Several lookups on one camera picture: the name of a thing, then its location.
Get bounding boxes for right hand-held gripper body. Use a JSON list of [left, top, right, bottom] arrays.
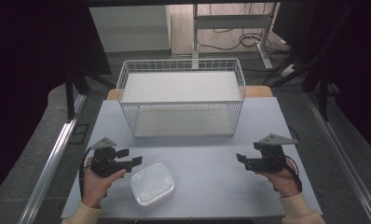
[[244, 133, 299, 174]]

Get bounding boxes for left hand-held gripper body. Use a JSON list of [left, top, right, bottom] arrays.
[[89, 136, 135, 178]]

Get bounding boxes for person's left hand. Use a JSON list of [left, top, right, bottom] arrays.
[[81, 156, 128, 210]]

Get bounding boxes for person's right hand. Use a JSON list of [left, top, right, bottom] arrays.
[[257, 158, 301, 199]]

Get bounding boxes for clear plastic lidded container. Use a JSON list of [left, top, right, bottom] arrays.
[[130, 161, 176, 209]]

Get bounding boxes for dark floor grate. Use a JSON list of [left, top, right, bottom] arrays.
[[68, 123, 90, 146]]

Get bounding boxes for black metal stand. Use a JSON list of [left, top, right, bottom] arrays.
[[64, 70, 117, 121], [268, 54, 332, 122]]

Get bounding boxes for white power strip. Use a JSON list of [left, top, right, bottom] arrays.
[[279, 63, 297, 77]]

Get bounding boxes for dark curtain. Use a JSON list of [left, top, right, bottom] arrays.
[[271, 0, 371, 161], [0, 0, 113, 202]]

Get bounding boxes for white cabinet panel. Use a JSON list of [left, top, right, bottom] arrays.
[[89, 5, 172, 53]]

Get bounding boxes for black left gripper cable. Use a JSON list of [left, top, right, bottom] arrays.
[[78, 145, 96, 199]]

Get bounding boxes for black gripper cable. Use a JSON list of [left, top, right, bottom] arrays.
[[282, 156, 303, 193], [78, 145, 96, 199]]

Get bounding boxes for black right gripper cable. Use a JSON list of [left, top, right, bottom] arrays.
[[282, 156, 303, 193]]

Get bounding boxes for metal floor rail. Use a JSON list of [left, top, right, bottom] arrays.
[[17, 92, 89, 224], [304, 91, 371, 224]]

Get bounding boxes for white wire rack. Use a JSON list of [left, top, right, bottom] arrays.
[[116, 58, 247, 139]]

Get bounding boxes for black floor cables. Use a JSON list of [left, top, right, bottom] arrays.
[[196, 3, 292, 54]]

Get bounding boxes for white desk frame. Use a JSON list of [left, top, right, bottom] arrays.
[[191, 2, 281, 70]]

